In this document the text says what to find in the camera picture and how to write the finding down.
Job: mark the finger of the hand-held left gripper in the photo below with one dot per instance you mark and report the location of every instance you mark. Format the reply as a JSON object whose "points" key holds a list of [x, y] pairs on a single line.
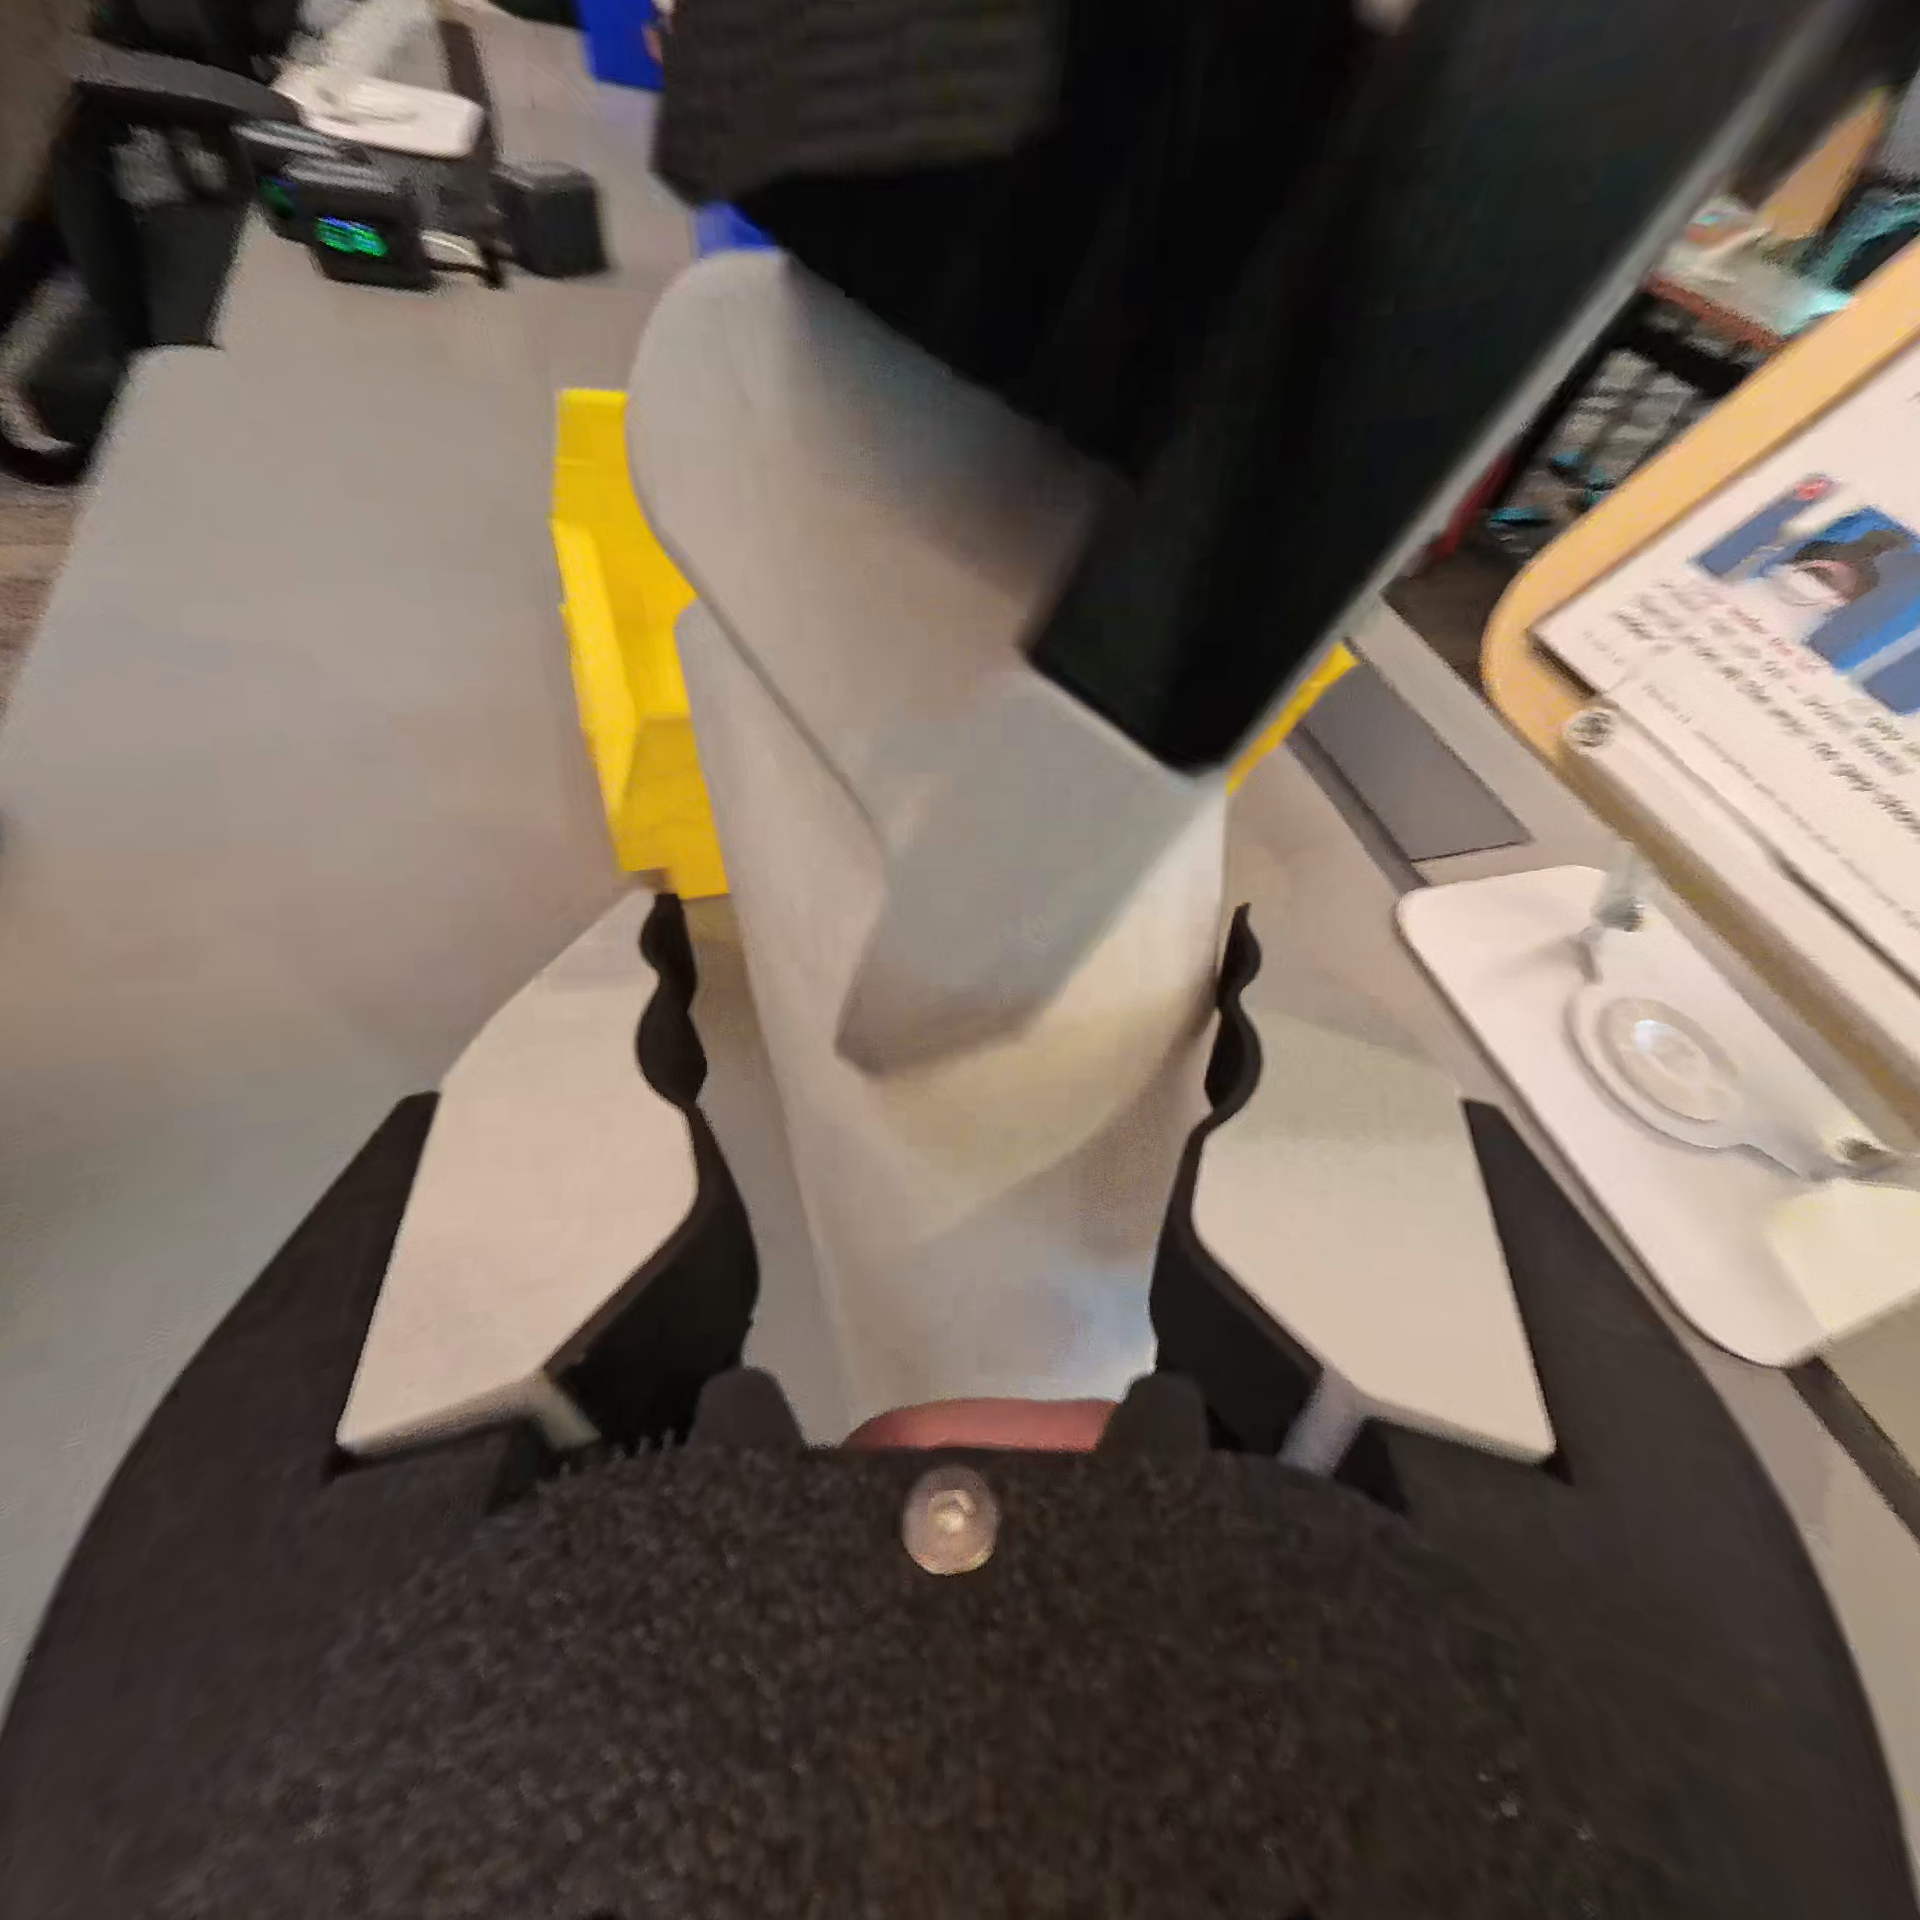
{"points": [[839, 493], [991, 1229]]}

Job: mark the blue plastic bin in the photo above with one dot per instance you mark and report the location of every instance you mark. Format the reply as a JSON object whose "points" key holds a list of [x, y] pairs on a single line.
{"points": [[615, 43]]}

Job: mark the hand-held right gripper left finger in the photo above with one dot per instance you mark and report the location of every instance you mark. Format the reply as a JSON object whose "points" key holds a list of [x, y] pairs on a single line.
{"points": [[524, 1200]]}

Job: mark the yellow plastic bin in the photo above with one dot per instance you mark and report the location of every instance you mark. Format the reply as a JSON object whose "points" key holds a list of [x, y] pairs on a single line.
{"points": [[629, 675]]}

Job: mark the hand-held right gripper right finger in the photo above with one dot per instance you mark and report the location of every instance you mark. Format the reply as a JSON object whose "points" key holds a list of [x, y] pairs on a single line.
{"points": [[1381, 1229]]}

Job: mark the black charger with green display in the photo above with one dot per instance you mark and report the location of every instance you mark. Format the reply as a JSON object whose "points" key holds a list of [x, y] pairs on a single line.
{"points": [[359, 224]]}

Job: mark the black power adapter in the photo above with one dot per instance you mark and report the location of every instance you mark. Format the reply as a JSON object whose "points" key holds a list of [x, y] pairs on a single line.
{"points": [[547, 218]]}

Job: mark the wooden instruction board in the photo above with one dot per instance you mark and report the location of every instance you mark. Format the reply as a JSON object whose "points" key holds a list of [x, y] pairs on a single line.
{"points": [[1517, 661]]}

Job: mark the instruction board on stand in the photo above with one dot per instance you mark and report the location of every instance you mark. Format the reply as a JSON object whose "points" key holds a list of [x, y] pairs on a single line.
{"points": [[1799, 704]]}

